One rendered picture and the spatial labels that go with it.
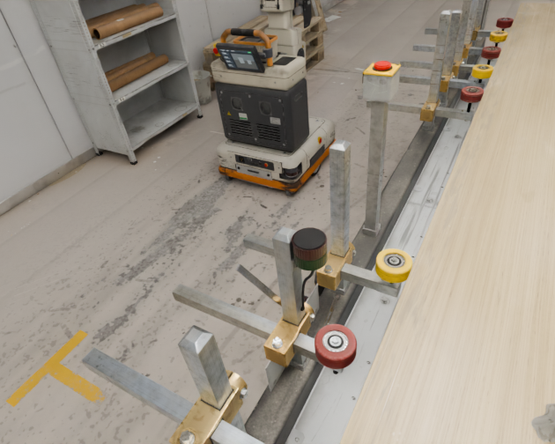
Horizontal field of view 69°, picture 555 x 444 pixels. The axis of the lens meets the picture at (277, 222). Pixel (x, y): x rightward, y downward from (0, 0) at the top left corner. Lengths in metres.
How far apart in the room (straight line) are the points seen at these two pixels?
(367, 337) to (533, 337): 0.43
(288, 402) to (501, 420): 0.43
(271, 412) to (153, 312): 1.30
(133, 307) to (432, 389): 1.71
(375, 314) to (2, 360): 1.78
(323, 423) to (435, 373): 0.35
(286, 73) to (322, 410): 1.78
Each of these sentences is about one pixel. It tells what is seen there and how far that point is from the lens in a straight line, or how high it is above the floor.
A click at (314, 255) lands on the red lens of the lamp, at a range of 0.68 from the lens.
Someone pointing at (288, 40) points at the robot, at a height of 0.84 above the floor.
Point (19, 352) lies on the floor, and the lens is 2.36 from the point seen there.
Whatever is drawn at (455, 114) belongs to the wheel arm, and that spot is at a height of 0.81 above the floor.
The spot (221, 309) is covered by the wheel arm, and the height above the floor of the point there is 0.86.
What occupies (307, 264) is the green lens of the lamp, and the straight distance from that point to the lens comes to 0.69.
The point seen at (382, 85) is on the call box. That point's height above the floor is 1.19.
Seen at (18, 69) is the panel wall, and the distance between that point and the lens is 3.37.
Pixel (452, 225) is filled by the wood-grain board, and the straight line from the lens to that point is 1.08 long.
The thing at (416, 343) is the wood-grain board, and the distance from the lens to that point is 0.83.
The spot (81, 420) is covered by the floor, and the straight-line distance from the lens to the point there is 1.99.
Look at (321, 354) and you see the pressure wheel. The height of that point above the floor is 0.91.
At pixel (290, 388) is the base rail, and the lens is 0.99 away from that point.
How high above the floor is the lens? 1.58
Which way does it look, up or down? 39 degrees down
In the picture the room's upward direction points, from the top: 7 degrees counter-clockwise
